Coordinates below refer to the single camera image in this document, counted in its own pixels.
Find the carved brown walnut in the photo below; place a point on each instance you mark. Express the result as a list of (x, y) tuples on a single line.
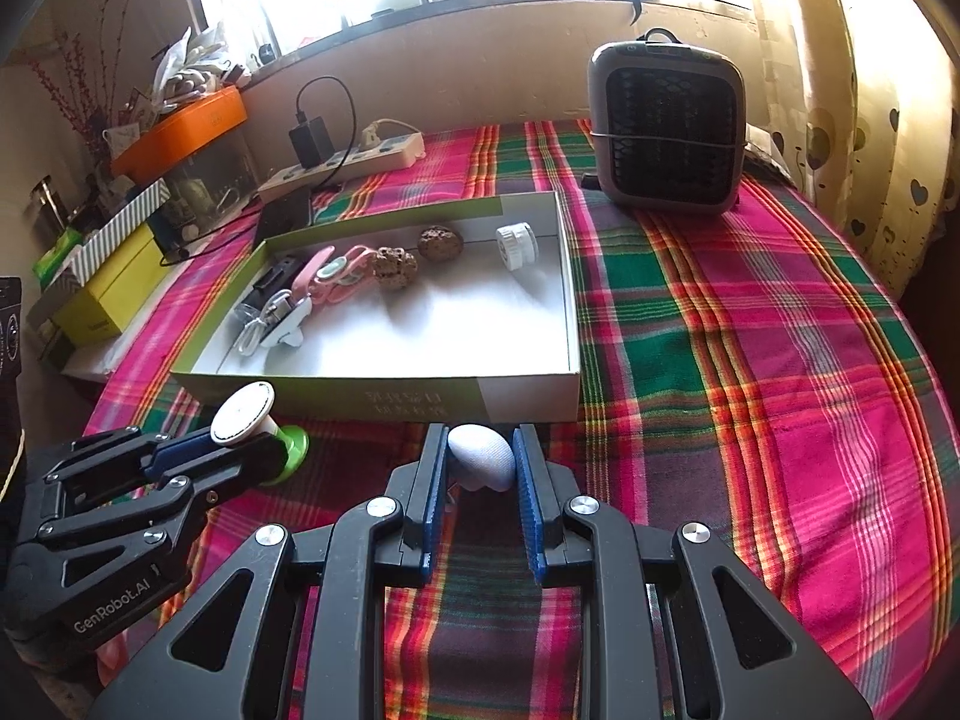
[(395, 268)]

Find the green cardboard box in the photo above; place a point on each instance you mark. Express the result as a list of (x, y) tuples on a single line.
[(337, 397)]

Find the white ribbed round cap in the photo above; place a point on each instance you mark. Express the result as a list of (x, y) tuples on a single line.
[(514, 244)]

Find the black smartphone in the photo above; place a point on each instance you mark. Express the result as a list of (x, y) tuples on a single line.
[(285, 216)]

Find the grey striped box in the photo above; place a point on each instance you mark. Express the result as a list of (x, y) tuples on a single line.
[(127, 225)]

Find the heart print curtain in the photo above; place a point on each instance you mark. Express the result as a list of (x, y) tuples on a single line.
[(862, 127)]

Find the metal cup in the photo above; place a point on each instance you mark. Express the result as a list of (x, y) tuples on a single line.
[(46, 210)]

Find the pile of papers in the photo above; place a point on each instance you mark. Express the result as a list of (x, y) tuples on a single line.
[(187, 67)]

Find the plaid tablecloth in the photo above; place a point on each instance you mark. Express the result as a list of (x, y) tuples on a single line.
[(712, 390)]

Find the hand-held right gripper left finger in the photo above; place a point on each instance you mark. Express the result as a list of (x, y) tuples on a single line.
[(435, 502)]

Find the white power plug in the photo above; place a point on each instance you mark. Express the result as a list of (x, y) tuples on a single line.
[(369, 136)]

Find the clear container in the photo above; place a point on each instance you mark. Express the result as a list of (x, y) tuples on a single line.
[(217, 180)]

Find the green packet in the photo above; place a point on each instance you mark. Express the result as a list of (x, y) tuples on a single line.
[(56, 255)]

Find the yellow box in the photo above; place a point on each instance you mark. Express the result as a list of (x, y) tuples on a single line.
[(112, 292)]

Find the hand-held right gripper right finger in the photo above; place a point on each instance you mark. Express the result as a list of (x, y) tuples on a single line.
[(525, 510)]

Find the beige power strip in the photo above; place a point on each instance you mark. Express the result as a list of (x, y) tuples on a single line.
[(375, 154)]

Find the white oval object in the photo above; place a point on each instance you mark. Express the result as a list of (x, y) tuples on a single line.
[(480, 454)]

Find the red flower branches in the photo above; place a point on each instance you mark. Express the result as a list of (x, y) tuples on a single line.
[(75, 82)]

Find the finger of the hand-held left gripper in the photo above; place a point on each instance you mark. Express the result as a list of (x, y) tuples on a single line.
[(180, 454), (225, 484)]

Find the orange box lid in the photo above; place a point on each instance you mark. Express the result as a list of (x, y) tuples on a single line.
[(187, 127)]

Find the chevron pattern box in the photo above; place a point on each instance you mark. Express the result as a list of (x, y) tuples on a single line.
[(52, 300)]

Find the grey portable heater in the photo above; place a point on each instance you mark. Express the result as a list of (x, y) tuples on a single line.
[(667, 135)]

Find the green spool with white disc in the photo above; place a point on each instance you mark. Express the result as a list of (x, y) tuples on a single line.
[(244, 412)]

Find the smooth brown walnut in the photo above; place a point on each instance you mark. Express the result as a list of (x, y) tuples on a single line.
[(439, 244)]

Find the black bike light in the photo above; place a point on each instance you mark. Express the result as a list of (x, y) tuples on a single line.
[(270, 286)]

